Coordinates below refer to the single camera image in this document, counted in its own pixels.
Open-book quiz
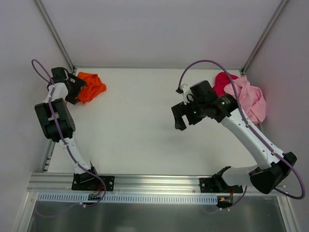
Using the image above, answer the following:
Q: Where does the orange t shirt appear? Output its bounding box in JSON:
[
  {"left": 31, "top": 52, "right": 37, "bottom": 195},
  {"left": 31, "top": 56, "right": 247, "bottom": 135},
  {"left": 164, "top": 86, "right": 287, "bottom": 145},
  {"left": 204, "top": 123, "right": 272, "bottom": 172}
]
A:
[{"left": 77, "top": 72, "right": 107, "bottom": 104}]

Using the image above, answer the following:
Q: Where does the magenta t shirt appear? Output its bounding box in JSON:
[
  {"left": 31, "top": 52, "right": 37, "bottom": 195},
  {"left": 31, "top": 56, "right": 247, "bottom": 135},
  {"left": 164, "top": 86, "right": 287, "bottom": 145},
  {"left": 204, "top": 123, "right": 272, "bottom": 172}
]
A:
[{"left": 212, "top": 72, "right": 230, "bottom": 97}]

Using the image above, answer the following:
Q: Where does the light pink t shirt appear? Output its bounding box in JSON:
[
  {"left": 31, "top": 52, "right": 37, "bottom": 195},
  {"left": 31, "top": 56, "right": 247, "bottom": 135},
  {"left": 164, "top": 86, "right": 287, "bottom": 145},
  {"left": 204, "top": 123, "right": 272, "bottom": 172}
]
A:
[{"left": 231, "top": 75, "right": 266, "bottom": 124}]

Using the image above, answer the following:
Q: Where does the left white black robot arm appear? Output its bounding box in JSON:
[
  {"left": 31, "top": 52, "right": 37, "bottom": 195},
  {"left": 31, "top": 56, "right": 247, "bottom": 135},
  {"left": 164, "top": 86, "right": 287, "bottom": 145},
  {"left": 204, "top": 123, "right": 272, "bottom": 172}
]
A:
[{"left": 34, "top": 67, "right": 100, "bottom": 191}]

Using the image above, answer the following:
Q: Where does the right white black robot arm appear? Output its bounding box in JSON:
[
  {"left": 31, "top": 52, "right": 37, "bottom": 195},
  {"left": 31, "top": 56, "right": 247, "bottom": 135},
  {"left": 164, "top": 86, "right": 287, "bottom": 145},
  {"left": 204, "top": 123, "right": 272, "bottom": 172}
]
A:
[{"left": 171, "top": 80, "right": 297, "bottom": 194}]

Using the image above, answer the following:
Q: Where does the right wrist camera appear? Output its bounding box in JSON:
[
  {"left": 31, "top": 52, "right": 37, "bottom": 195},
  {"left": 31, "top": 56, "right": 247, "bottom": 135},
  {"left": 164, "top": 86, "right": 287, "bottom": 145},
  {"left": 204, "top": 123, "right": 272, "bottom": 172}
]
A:
[{"left": 176, "top": 80, "right": 218, "bottom": 105}]

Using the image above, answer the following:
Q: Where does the left aluminium frame post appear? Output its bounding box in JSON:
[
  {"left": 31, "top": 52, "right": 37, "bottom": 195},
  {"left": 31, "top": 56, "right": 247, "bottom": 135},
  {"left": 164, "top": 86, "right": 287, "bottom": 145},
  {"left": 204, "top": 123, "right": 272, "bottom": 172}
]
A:
[{"left": 33, "top": 0, "right": 75, "bottom": 71}]

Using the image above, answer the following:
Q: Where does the aluminium frame post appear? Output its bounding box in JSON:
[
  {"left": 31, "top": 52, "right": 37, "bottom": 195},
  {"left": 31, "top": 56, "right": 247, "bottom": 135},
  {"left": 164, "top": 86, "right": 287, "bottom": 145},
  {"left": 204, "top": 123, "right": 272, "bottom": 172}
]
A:
[
  {"left": 240, "top": 0, "right": 290, "bottom": 76},
  {"left": 33, "top": 0, "right": 75, "bottom": 71}
]

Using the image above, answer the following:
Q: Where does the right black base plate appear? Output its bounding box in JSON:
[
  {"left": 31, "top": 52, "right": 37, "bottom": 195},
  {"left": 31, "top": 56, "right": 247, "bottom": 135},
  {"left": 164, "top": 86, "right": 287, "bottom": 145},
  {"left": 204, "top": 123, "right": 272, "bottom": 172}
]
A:
[{"left": 199, "top": 177, "right": 243, "bottom": 193}]

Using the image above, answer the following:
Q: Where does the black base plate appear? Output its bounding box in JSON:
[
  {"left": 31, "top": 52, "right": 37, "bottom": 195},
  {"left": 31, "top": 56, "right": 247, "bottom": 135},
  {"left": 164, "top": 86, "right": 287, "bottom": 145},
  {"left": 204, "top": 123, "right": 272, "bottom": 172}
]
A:
[
  {"left": 71, "top": 173, "right": 114, "bottom": 191},
  {"left": 199, "top": 177, "right": 243, "bottom": 193}
]

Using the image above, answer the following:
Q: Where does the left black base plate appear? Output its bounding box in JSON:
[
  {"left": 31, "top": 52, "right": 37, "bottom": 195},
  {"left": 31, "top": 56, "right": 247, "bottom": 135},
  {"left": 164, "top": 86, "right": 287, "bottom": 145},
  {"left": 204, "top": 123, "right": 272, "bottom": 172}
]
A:
[{"left": 71, "top": 173, "right": 114, "bottom": 191}]

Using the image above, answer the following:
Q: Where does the white slotted cable duct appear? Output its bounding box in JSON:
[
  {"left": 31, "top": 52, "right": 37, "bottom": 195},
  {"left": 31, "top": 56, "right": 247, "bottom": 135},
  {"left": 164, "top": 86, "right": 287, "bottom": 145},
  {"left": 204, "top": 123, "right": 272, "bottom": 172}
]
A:
[{"left": 37, "top": 192, "right": 218, "bottom": 205}]

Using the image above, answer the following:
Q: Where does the right aluminium frame post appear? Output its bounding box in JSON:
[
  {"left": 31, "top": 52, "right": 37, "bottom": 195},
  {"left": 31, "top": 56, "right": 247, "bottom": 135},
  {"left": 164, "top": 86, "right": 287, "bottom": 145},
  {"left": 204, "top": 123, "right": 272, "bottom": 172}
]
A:
[{"left": 240, "top": 0, "right": 290, "bottom": 76}]

